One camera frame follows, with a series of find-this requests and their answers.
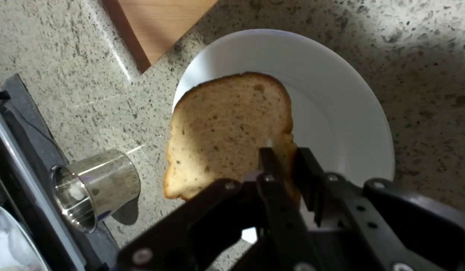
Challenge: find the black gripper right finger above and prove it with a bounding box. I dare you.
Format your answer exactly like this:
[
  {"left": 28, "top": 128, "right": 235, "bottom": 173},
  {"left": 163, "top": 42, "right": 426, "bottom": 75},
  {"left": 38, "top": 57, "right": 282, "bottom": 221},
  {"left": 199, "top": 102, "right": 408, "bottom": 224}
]
[{"left": 291, "top": 146, "right": 465, "bottom": 271}]

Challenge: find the white round plate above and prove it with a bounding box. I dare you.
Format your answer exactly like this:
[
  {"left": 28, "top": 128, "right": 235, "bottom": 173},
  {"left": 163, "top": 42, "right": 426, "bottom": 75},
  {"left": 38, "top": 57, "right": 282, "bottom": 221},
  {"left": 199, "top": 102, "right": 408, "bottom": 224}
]
[{"left": 171, "top": 27, "right": 396, "bottom": 245}]

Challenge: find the slice of brown bread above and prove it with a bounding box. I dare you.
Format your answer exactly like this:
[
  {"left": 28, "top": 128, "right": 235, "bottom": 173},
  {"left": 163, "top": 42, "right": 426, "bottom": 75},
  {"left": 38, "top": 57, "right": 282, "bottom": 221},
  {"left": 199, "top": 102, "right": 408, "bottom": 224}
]
[{"left": 162, "top": 71, "right": 299, "bottom": 202}]

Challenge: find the black dish rack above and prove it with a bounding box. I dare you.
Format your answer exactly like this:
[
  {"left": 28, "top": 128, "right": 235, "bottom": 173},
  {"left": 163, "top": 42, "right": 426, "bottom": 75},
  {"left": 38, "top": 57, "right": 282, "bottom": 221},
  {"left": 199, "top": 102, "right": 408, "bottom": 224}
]
[{"left": 0, "top": 74, "right": 121, "bottom": 271}]

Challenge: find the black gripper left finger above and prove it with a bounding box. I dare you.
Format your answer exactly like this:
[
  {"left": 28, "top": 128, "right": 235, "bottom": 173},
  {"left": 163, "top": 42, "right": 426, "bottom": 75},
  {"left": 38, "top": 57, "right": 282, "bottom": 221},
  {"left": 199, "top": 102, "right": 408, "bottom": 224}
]
[{"left": 116, "top": 146, "right": 320, "bottom": 271}]

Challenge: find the clear glass jar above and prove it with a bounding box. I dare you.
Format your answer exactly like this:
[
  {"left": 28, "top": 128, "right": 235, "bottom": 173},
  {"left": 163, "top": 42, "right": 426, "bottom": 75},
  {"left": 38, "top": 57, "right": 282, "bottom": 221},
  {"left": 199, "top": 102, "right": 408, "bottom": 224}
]
[{"left": 50, "top": 147, "right": 144, "bottom": 235}]

